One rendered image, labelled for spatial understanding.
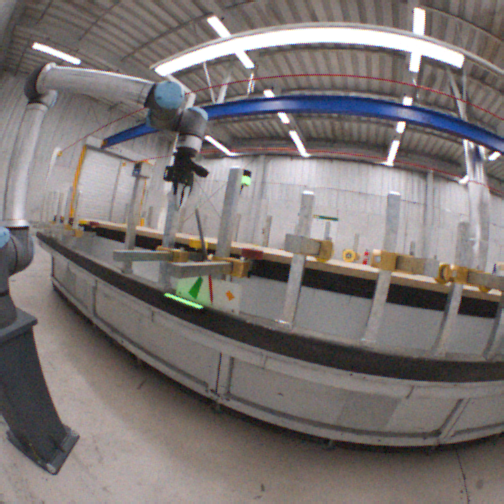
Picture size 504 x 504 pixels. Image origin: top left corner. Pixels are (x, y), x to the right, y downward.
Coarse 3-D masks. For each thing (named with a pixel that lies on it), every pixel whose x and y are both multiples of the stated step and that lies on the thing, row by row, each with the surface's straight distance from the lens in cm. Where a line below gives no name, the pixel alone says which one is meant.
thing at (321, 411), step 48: (96, 240) 185; (144, 240) 134; (336, 288) 87; (144, 336) 151; (384, 336) 92; (432, 336) 99; (480, 336) 112; (192, 384) 131; (240, 384) 118; (288, 384) 108; (288, 432) 126; (336, 432) 118; (384, 432) 126; (432, 432) 138; (480, 432) 162
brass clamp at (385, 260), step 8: (376, 256) 64; (384, 256) 64; (392, 256) 65; (400, 256) 65; (408, 256) 66; (376, 264) 64; (384, 264) 64; (392, 264) 65; (400, 272) 65; (408, 272) 66
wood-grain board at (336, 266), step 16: (112, 224) 182; (176, 240) 114; (208, 240) 123; (272, 256) 89; (288, 256) 87; (336, 272) 85; (352, 272) 84; (368, 272) 85; (432, 288) 91; (448, 288) 95; (464, 288) 100
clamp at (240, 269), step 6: (210, 258) 77; (216, 258) 75; (222, 258) 74; (228, 258) 74; (234, 258) 77; (234, 264) 72; (240, 264) 71; (246, 264) 73; (234, 270) 72; (240, 270) 71; (246, 270) 73; (234, 276) 72; (240, 276) 71; (246, 276) 74
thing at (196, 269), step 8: (176, 264) 53; (184, 264) 55; (192, 264) 56; (200, 264) 58; (208, 264) 61; (216, 264) 64; (224, 264) 68; (232, 264) 72; (256, 264) 89; (176, 272) 53; (184, 272) 53; (192, 272) 56; (200, 272) 58; (208, 272) 61; (216, 272) 65; (224, 272) 69
